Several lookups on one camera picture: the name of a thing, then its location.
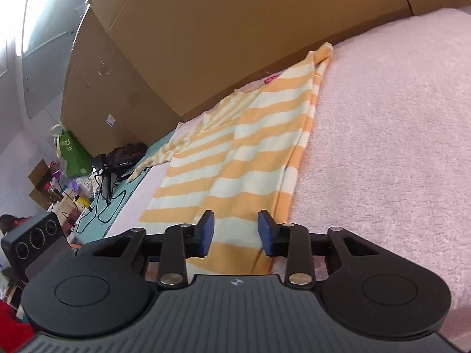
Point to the teal cloth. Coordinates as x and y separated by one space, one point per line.
110 206

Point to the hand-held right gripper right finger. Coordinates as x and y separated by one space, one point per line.
265 233

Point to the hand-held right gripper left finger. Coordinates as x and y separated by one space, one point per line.
206 233

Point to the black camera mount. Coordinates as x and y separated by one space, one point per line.
106 176

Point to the pink fluffy blanket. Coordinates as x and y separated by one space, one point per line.
386 136

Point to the person's red clothing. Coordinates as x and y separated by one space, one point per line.
13 327

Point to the small white box label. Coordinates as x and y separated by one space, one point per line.
111 120

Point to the cardboard box small label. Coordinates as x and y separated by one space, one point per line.
110 81

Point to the green shopping bag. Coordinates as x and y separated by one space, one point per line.
75 154

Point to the dark brown cloth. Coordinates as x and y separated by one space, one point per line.
127 151

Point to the large cardboard box two labels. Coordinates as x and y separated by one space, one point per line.
239 25

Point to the orange white striped shirt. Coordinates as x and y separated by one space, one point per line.
257 136

